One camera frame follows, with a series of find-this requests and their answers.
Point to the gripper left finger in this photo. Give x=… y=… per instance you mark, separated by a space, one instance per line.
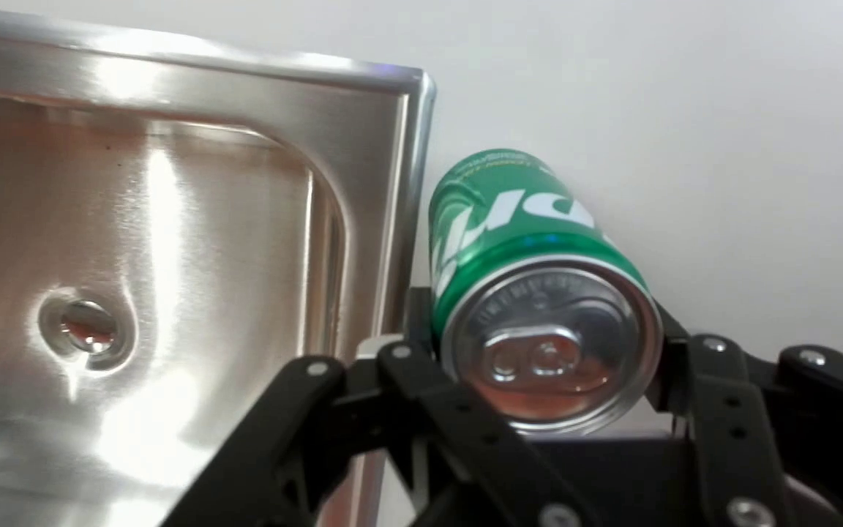
x=421 y=410

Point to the stainless steel sink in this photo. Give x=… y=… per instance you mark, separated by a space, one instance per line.
x=158 y=278

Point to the green soda can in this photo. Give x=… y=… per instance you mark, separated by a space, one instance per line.
x=524 y=249

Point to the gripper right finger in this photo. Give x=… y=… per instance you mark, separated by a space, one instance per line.
x=743 y=417

